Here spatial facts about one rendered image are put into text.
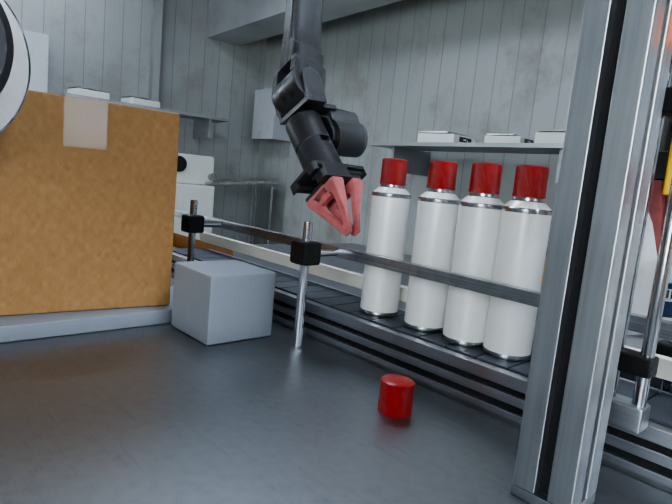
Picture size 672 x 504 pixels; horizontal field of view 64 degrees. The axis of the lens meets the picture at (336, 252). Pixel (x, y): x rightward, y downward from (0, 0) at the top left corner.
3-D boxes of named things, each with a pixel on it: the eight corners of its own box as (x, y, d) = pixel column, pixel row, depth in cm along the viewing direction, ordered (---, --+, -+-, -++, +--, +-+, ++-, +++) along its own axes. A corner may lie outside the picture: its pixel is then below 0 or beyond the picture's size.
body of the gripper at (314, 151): (369, 176, 79) (351, 137, 82) (317, 170, 72) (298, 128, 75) (344, 201, 83) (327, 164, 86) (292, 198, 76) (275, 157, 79)
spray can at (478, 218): (495, 343, 62) (520, 166, 60) (470, 350, 59) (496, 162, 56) (458, 331, 66) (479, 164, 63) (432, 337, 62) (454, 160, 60)
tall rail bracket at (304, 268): (337, 343, 73) (349, 223, 71) (295, 351, 68) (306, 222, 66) (321, 336, 75) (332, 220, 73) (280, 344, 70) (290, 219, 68)
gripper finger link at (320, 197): (388, 221, 75) (362, 168, 79) (351, 219, 70) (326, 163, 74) (359, 246, 79) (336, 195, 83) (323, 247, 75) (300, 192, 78)
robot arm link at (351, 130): (270, 95, 85) (300, 65, 79) (327, 104, 93) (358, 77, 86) (286, 164, 83) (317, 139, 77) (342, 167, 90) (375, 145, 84)
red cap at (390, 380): (374, 402, 54) (377, 371, 54) (406, 403, 55) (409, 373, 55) (381, 417, 51) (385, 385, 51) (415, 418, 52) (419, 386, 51)
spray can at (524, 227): (539, 357, 59) (568, 169, 56) (515, 365, 55) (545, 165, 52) (497, 343, 62) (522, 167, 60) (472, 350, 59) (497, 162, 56)
